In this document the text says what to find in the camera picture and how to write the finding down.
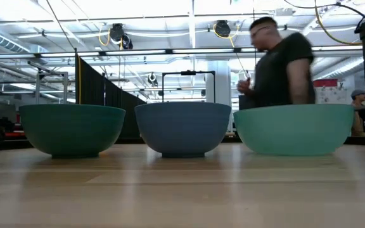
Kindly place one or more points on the red sign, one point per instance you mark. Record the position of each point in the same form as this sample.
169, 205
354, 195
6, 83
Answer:
325, 83

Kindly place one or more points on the black metal frame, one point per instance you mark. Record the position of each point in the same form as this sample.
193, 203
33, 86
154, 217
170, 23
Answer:
189, 73

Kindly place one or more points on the silver metal frame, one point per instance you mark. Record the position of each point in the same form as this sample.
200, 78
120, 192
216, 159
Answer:
64, 85

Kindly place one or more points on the ribbed ventilation duct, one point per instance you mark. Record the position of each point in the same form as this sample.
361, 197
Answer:
2, 39

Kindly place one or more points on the long aluminium rail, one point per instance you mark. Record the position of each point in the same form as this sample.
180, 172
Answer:
138, 51

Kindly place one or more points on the white notice board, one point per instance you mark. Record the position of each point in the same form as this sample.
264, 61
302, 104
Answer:
331, 95

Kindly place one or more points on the dark green bowl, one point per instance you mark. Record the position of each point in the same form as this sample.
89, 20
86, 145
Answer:
71, 130

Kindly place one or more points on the black partition curtain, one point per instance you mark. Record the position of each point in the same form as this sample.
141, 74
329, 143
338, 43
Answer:
112, 95

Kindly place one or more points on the white pillar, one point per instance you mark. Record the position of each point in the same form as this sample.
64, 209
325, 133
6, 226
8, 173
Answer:
222, 82

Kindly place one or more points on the light teal bowl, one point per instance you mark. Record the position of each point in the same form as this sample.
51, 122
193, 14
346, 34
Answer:
293, 130

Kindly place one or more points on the person with grey cap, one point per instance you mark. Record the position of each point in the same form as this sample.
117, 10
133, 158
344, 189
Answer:
357, 101

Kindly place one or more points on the blue bowl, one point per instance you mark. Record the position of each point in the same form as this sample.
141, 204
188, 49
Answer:
182, 126

